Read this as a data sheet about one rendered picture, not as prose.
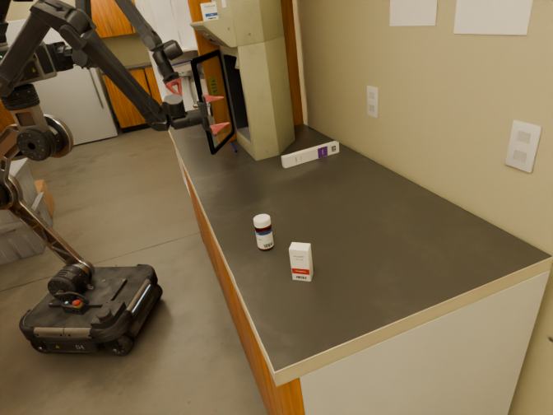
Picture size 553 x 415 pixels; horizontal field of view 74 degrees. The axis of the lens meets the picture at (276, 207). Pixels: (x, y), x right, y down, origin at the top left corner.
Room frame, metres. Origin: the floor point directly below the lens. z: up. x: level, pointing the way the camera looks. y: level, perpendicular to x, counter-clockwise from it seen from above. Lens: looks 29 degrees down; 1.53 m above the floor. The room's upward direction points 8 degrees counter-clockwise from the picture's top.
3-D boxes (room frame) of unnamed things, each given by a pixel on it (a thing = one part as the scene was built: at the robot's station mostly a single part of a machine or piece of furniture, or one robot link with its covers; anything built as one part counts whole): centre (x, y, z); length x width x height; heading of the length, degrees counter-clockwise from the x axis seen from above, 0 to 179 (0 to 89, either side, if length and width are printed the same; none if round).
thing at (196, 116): (1.37, 0.25, 1.20); 0.07 x 0.07 x 0.10; 16
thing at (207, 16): (1.62, 0.15, 1.54); 0.05 x 0.05 x 0.06; 18
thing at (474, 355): (1.53, -0.01, 0.45); 2.05 x 0.67 x 0.90; 17
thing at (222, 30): (1.66, 0.16, 1.46); 0.32 x 0.12 x 0.10; 17
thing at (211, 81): (1.67, 0.20, 1.19); 0.30 x 0.01 x 0.40; 163
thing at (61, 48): (1.86, 0.84, 1.45); 0.09 x 0.08 x 0.12; 168
